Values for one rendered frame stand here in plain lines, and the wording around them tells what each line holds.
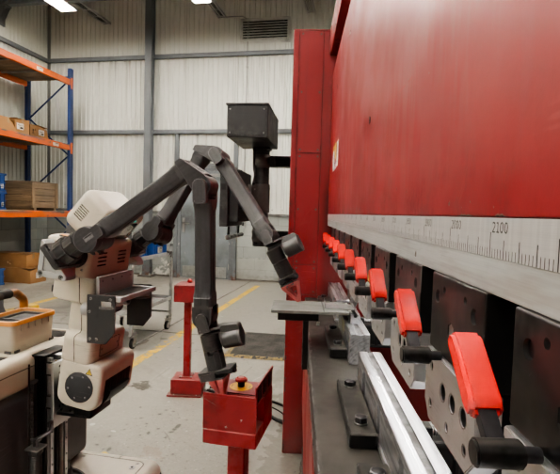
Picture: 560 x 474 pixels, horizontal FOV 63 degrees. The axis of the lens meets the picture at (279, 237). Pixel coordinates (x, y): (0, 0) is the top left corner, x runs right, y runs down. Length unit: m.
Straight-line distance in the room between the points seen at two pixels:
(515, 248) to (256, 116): 2.40
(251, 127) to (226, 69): 6.73
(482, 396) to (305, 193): 2.19
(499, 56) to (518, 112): 0.06
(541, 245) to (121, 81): 10.00
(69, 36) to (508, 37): 10.82
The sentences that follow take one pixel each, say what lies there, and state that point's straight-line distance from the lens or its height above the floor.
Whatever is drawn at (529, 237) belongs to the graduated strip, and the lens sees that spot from 0.36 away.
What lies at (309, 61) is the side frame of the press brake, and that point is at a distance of 2.61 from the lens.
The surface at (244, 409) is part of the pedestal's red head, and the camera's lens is 1.39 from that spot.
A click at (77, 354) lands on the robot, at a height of 0.84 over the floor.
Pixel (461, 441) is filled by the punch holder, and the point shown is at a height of 1.13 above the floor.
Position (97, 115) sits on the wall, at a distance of 10.34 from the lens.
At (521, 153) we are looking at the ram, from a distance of 0.38.
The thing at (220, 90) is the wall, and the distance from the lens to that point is 9.32.
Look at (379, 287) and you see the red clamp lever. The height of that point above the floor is 1.22.
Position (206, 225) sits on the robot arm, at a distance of 1.32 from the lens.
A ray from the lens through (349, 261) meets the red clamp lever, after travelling 1.12.
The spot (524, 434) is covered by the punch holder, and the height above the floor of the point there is 1.19.
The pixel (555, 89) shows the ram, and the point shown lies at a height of 1.41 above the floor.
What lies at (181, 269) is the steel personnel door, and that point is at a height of 0.16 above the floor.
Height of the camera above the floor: 1.33
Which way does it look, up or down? 3 degrees down
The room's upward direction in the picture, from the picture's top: 2 degrees clockwise
